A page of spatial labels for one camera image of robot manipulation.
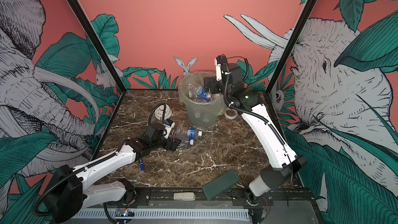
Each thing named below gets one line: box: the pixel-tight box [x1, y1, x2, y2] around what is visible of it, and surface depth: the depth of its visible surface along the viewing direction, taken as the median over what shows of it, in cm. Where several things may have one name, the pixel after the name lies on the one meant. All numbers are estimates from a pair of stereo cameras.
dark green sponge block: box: [202, 169, 240, 201], surface depth 80 cm
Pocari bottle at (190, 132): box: [175, 127, 203, 139], surface depth 94 cm
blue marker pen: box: [138, 158, 145, 172], surface depth 85 cm
